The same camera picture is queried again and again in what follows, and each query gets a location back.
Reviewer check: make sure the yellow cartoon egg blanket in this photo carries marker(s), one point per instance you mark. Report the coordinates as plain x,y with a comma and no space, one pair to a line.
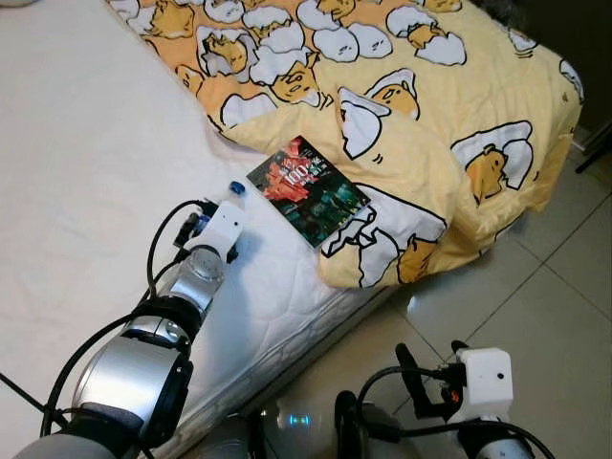
459,86

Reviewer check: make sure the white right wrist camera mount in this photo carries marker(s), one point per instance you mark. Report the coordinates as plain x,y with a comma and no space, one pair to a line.
488,382

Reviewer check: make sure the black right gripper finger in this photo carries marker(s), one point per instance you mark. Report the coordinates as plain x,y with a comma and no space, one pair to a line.
408,373
459,347

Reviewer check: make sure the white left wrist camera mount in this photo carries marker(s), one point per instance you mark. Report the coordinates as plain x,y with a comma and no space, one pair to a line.
220,229

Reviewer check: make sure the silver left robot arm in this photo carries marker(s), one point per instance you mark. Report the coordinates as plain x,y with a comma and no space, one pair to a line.
124,382

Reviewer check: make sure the white quilted mattress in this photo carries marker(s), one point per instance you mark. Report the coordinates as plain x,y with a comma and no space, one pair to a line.
96,143

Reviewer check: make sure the clear blue-capped water bottle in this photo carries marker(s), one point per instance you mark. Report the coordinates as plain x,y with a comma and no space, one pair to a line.
235,191

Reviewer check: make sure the dark red green book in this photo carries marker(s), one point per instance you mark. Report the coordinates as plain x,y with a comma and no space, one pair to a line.
306,191

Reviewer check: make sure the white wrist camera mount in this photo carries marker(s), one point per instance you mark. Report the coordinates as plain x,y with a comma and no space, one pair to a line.
488,382
220,229

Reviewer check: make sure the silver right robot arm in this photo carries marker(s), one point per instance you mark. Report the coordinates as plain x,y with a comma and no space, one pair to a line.
492,445

